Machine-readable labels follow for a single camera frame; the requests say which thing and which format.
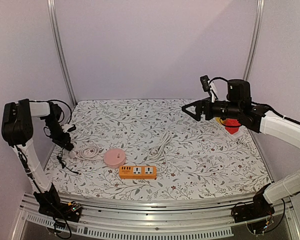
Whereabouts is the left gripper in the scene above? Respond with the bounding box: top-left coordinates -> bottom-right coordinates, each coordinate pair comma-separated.
45,117 -> 71,150

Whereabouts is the black power adapter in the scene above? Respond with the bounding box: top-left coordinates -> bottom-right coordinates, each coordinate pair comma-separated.
56,147 -> 81,175

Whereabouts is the yellow cube socket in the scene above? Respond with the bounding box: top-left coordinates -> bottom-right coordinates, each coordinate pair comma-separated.
215,117 -> 223,125

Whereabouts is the red cube socket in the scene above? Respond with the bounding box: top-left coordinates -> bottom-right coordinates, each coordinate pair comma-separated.
225,118 -> 241,135

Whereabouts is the white multi-socket power strip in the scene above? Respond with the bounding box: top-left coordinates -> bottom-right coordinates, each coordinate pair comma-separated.
224,128 -> 244,141

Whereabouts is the pink round socket hub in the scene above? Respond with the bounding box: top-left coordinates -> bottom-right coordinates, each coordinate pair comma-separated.
103,148 -> 126,169

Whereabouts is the white cable with plug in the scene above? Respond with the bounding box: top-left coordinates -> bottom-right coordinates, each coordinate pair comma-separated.
147,131 -> 175,175

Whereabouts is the orange power strip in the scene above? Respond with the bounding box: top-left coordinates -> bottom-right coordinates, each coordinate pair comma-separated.
119,165 -> 157,180

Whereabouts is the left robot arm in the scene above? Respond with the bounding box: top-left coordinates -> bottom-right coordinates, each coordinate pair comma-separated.
1,98 -> 76,217

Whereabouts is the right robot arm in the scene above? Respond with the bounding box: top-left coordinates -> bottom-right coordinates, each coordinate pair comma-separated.
181,75 -> 300,218

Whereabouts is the floral table mat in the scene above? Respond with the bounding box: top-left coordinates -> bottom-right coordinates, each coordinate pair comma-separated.
45,99 -> 272,202

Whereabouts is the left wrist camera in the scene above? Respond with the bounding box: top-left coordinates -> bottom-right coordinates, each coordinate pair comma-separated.
61,124 -> 77,133

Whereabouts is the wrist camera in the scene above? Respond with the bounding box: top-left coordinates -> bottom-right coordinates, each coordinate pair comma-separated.
61,124 -> 77,133
199,75 -> 218,103

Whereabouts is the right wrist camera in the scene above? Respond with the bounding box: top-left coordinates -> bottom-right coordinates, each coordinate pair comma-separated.
199,75 -> 218,103

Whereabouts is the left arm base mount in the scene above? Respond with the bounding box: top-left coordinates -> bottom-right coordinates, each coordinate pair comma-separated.
33,184 -> 82,223

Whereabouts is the aluminium front rail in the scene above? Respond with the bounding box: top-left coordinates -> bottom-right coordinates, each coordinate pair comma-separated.
11,192 -> 300,240

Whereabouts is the right aluminium post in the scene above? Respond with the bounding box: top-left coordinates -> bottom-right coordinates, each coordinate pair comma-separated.
243,0 -> 265,81

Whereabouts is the aluminium post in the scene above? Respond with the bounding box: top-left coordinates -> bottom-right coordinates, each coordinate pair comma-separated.
46,0 -> 78,106
243,0 -> 265,81

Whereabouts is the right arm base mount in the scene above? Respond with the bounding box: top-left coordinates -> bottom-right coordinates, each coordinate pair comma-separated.
231,190 -> 275,235

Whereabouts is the left aluminium post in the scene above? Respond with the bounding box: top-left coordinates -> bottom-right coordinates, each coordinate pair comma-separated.
46,0 -> 78,106

